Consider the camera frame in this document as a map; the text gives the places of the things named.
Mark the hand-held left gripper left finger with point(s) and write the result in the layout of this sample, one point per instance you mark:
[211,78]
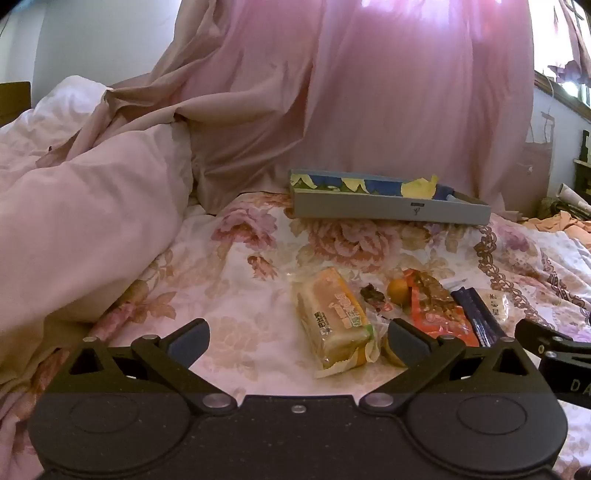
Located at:
[189,340]

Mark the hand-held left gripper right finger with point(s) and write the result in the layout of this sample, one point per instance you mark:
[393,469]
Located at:
[400,342]

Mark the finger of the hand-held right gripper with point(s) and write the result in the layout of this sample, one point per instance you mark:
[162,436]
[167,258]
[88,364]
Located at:
[538,334]

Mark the red snack packet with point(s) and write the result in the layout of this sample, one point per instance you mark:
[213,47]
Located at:
[434,309]

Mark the pale cookie packet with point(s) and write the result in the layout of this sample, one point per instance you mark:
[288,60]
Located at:
[496,304]

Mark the small orange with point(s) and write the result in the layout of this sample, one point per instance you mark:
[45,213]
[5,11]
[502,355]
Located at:
[398,290]

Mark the dark pickled snack clear packet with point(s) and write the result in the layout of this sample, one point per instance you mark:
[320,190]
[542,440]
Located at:
[371,295]

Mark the dark blue stick packet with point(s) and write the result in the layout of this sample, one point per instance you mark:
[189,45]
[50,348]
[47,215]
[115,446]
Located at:
[478,316]

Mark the orange yellow bread packet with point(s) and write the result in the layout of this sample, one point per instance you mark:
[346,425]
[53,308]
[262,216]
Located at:
[332,318]

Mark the grey cardboard box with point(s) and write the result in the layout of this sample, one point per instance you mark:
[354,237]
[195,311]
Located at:
[369,207]

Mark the floral bedsheet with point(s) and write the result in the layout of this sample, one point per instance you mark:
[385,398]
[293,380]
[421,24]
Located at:
[240,286]

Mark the orange cloth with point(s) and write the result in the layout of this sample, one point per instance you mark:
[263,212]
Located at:
[554,224]

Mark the rolled paper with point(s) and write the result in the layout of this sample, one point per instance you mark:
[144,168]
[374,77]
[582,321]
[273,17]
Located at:
[570,194]

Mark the yellow paper scrap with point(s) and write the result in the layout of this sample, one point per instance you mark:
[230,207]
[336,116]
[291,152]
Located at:
[420,187]

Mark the pink hanging bag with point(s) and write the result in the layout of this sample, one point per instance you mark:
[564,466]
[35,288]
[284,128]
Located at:
[538,166]

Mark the dark wooden shelf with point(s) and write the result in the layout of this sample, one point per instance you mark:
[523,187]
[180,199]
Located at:
[584,157]

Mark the beige curtain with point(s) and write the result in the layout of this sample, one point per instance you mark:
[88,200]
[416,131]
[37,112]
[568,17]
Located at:
[207,115]

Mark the pink curtain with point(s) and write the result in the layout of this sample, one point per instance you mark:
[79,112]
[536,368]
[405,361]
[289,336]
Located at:
[392,92]

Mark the wooden headboard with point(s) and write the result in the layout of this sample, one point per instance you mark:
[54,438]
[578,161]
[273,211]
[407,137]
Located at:
[14,99]

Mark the patterned window curtain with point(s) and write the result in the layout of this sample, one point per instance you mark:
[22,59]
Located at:
[572,37]

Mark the wooden window frame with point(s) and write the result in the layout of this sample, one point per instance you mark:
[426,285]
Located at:
[563,92]

